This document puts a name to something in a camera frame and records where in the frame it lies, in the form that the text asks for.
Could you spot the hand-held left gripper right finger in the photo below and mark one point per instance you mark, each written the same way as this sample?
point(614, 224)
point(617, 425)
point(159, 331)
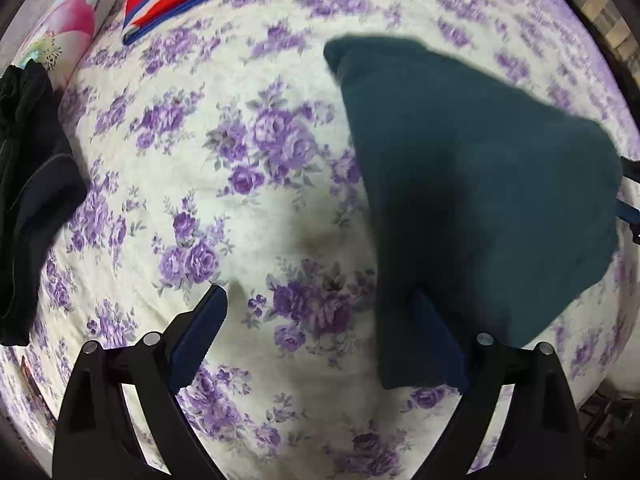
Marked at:
point(445, 350)

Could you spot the floral pillow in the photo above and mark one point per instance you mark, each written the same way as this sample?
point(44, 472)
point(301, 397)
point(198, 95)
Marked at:
point(75, 15)

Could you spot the dark green pants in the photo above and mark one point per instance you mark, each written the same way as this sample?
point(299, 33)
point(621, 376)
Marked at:
point(475, 160)

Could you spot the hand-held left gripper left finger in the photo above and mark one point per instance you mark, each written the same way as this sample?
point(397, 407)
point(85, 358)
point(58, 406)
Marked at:
point(200, 330)

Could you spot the beige grey striped curtain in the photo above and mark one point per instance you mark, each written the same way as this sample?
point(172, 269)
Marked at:
point(615, 25)

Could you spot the purple floral bedsheet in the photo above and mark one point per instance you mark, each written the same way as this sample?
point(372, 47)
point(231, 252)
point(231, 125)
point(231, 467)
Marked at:
point(200, 160)

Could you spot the black garment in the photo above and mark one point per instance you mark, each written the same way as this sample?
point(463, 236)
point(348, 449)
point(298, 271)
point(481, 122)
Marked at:
point(30, 200)

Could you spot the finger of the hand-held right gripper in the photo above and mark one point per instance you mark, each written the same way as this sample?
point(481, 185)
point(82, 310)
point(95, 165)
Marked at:
point(631, 170)
point(629, 211)

